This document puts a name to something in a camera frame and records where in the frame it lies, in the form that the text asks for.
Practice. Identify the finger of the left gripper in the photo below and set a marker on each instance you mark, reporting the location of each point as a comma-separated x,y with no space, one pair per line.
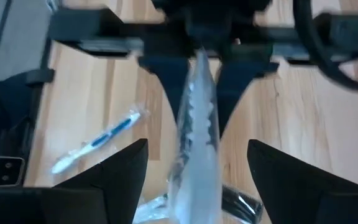
172,81
235,87

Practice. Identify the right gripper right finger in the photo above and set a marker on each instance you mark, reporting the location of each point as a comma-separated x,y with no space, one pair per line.
306,199

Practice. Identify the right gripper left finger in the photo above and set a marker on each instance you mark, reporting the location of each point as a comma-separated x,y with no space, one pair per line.
89,199

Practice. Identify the blue toothbrush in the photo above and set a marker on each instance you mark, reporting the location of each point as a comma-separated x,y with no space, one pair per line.
104,138

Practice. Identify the black comb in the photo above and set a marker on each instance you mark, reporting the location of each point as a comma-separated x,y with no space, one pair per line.
241,203

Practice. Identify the small black bracket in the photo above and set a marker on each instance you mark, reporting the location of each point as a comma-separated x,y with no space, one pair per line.
5,171

